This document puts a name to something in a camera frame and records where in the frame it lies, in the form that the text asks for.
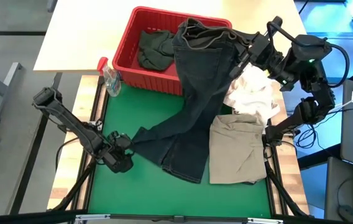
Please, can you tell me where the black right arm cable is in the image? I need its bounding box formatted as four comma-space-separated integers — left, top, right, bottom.
265, 16, 351, 88

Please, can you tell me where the white crumpled garment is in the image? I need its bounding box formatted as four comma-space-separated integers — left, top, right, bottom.
222, 63, 280, 125

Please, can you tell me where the beige garment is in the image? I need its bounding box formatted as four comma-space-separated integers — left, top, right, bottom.
209, 113, 268, 185

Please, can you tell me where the black garment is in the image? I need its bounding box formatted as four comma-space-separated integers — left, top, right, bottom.
132, 17, 258, 184
137, 29, 177, 72

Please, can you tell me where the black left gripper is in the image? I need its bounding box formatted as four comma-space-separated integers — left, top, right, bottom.
103, 130, 135, 174

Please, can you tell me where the beige wooden desk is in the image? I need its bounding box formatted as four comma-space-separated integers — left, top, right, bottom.
33, 0, 321, 72

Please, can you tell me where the black arm base cable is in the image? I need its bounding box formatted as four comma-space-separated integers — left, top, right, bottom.
54, 136, 83, 164

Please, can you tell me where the black cable bundle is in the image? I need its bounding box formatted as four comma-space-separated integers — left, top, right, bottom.
294, 123, 321, 150

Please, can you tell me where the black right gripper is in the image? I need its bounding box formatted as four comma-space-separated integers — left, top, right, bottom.
229, 30, 282, 80

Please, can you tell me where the black computer mouse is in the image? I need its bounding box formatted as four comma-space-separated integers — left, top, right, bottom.
337, 204, 353, 224

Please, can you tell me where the red plastic laundry bin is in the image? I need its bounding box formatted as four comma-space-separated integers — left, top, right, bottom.
111, 6, 233, 96

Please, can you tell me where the clear spray bottle red trigger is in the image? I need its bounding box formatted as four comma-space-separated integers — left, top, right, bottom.
96, 56, 122, 98

